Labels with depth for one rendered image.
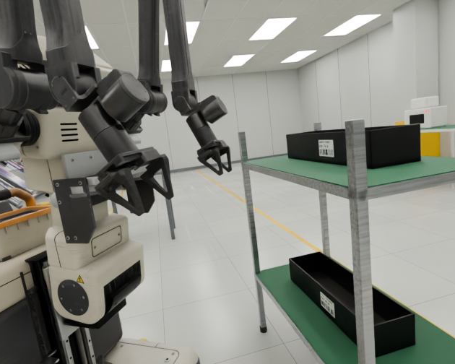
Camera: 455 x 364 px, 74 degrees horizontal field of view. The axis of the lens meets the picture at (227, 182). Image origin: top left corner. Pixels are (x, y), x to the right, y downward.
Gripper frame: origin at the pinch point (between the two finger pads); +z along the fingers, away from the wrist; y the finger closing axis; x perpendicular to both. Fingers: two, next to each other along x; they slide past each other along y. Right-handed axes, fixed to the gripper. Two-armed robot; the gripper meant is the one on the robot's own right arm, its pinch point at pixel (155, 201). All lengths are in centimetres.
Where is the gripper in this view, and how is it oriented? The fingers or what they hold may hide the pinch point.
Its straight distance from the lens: 55.2
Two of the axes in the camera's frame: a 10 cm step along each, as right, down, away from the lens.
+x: -7.5, 5.2, 4.0
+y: 3.3, -2.3, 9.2
